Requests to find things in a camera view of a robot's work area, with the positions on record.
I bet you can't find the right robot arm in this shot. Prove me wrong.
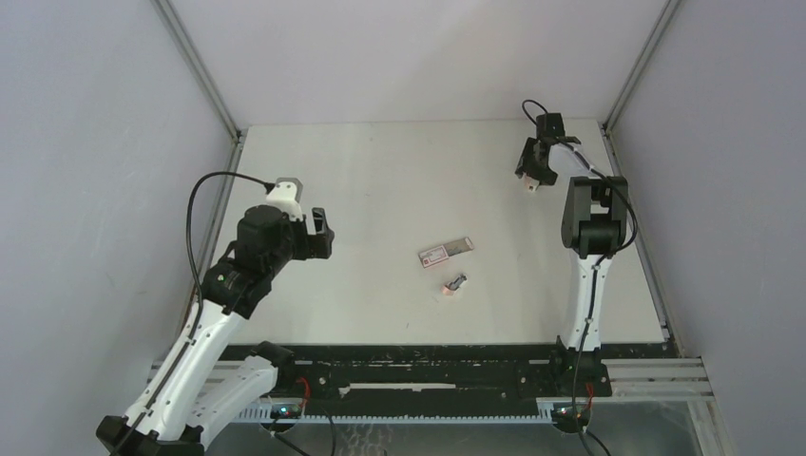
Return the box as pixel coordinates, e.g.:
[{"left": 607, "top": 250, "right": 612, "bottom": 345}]
[{"left": 515, "top": 137, "right": 637, "bottom": 354}]

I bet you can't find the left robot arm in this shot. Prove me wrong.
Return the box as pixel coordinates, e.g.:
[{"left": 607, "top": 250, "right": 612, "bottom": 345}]
[{"left": 96, "top": 204, "right": 335, "bottom": 455}]

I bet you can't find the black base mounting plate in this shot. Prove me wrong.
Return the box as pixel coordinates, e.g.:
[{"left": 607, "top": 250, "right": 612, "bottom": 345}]
[{"left": 173, "top": 343, "right": 678, "bottom": 418}]

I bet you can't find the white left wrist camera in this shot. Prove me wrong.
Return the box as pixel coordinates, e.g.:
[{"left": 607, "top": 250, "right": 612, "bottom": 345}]
[{"left": 265, "top": 178, "right": 304, "bottom": 222}]

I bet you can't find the black left camera cable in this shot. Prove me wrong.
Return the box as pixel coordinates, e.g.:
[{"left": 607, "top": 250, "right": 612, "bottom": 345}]
[{"left": 185, "top": 171, "right": 278, "bottom": 303}]

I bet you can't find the white slotted cable duct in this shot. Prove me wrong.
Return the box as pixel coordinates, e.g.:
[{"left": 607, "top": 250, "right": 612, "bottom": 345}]
[{"left": 229, "top": 402, "right": 555, "bottom": 425}]

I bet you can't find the aluminium right frame rail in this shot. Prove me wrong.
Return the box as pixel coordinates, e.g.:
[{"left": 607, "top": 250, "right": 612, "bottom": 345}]
[{"left": 601, "top": 0, "right": 684, "bottom": 360}]

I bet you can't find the aluminium frame rail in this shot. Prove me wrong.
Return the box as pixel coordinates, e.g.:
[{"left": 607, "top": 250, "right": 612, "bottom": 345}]
[
  {"left": 137, "top": 1, "right": 237, "bottom": 359},
  {"left": 601, "top": 0, "right": 684, "bottom": 360}
]

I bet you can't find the aluminium front extrusion rail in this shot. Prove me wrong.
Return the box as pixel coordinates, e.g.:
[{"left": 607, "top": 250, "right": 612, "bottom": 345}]
[{"left": 143, "top": 358, "right": 716, "bottom": 404}]

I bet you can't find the aluminium left frame rail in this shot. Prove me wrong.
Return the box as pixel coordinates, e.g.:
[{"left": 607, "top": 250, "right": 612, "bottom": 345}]
[{"left": 137, "top": 1, "right": 237, "bottom": 359}]

